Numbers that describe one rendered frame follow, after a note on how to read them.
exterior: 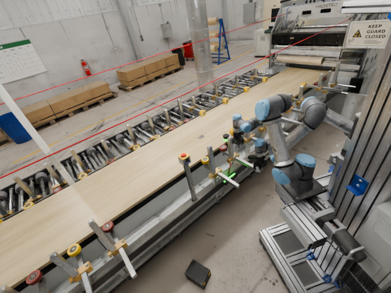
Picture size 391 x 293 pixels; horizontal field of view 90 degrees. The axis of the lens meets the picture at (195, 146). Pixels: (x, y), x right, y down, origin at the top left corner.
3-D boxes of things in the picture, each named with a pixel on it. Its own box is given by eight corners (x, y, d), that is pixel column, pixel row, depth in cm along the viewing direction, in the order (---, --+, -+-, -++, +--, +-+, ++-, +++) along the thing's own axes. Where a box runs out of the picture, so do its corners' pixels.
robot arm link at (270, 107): (306, 179, 118) (283, 92, 111) (285, 189, 115) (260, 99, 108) (292, 175, 130) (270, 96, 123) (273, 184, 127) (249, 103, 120)
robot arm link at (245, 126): (256, 121, 149) (248, 115, 158) (243, 126, 147) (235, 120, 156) (255, 130, 154) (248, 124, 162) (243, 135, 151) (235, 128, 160)
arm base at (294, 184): (318, 187, 129) (322, 177, 123) (298, 195, 127) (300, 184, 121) (302, 172, 141) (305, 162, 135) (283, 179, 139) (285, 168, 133)
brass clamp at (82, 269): (93, 270, 133) (90, 267, 130) (73, 286, 127) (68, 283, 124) (91, 263, 137) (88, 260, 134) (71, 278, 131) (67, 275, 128)
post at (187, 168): (198, 199, 180) (189, 162, 154) (194, 202, 178) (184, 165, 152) (195, 196, 183) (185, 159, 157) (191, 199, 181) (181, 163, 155)
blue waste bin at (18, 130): (40, 136, 515) (21, 112, 473) (14, 147, 486) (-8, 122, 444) (36, 131, 552) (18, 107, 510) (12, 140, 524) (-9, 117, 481)
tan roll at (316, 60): (361, 67, 292) (363, 58, 285) (357, 69, 287) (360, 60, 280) (274, 60, 390) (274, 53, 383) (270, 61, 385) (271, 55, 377)
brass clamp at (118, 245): (128, 246, 145) (126, 243, 142) (111, 259, 139) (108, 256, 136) (125, 240, 150) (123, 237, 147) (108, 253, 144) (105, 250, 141)
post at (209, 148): (217, 184, 193) (212, 145, 165) (214, 186, 191) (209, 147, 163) (214, 182, 195) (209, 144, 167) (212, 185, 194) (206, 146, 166)
